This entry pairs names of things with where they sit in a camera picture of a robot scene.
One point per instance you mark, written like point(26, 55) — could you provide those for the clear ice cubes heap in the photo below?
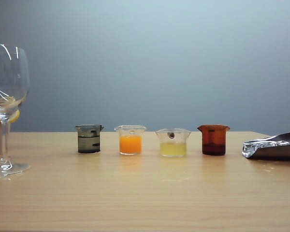
point(250, 149)

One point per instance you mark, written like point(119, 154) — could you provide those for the shiny metal ice scoop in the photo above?
point(275, 152)

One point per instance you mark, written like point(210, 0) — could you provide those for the beaker with orange juice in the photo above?
point(130, 145)

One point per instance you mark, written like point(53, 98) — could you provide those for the beaker with pale yellow liquid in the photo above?
point(172, 149)

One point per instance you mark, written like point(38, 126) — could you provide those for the grey tinted small beaker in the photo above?
point(87, 145)

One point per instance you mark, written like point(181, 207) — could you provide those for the amber brown small beaker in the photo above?
point(213, 142)

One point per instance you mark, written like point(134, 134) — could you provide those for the yellow lemon slice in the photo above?
point(16, 117)

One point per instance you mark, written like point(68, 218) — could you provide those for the clear wine glass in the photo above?
point(5, 140)

